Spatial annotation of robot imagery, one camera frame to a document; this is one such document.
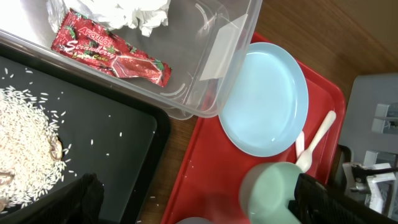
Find light blue bowl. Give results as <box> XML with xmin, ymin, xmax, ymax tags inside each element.
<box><xmin>176</xmin><ymin>217</ymin><xmax>213</xmax><ymax>224</ymax></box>

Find cream plastic spoon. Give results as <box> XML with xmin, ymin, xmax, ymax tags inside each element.
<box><xmin>295</xmin><ymin>111</ymin><xmax>336</xmax><ymax>173</ymax></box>

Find light blue plate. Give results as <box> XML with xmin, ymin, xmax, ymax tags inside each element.
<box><xmin>219</xmin><ymin>42</ymin><xmax>309</xmax><ymax>157</ymax></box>

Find green bowl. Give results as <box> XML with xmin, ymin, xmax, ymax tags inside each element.
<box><xmin>239</xmin><ymin>162</ymin><xmax>302</xmax><ymax>224</ymax></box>

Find red snack wrapper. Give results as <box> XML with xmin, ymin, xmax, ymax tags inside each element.
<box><xmin>51</xmin><ymin>9</ymin><xmax>172</xmax><ymax>87</ymax></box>

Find crumpled white tissue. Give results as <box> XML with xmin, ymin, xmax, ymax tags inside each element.
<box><xmin>46</xmin><ymin>0</ymin><xmax>170</xmax><ymax>37</ymax></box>

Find red serving tray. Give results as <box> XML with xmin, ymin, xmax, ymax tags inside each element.
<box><xmin>162</xmin><ymin>34</ymin><xmax>346</xmax><ymax>223</ymax></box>

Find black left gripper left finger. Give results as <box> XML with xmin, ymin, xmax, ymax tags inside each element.
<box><xmin>1</xmin><ymin>174</ymin><xmax>104</xmax><ymax>224</ymax></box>

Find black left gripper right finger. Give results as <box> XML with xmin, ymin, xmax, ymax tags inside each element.
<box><xmin>288</xmin><ymin>174</ymin><xmax>397</xmax><ymax>224</ymax></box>

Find rice and food scraps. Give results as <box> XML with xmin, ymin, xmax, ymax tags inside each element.
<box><xmin>1</xmin><ymin>67</ymin><xmax>69</xmax><ymax>215</ymax></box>

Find pink plastic fork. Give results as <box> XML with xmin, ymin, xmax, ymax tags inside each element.
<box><xmin>295</xmin><ymin>131</ymin><xmax>305</xmax><ymax>159</ymax></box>

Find grey dishwasher rack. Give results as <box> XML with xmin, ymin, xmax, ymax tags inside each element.
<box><xmin>338</xmin><ymin>73</ymin><xmax>397</xmax><ymax>220</ymax></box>

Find clear plastic bin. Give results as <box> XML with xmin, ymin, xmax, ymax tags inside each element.
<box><xmin>1</xmin><ymin>0</ymin><xmax>262</xmax><ymax>120</ymax></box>

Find black food waste tray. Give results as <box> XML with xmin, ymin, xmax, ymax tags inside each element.
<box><xmin>1</xmin><ymin>46</ymin><xmax>171</xmax><ymax>223</ymax></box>

